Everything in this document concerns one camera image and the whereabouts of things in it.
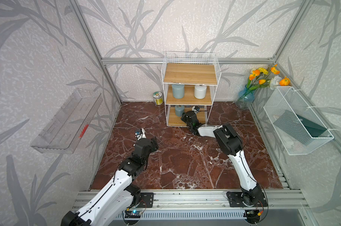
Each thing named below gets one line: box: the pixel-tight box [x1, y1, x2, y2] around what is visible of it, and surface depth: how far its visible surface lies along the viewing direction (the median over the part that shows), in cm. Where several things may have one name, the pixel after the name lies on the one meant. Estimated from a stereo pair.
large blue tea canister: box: [171, 84, 186, 99], surface depth 87 cm
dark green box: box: [273, 109, 328, 138], surface depth 63 cm
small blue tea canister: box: [174, 104, 186, 117], surface depth 107 cm
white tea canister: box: [194, 84, 208, 100], surface depth 86 cm
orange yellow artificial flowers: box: [246, 64, 291, 91], surface depth 91 cm
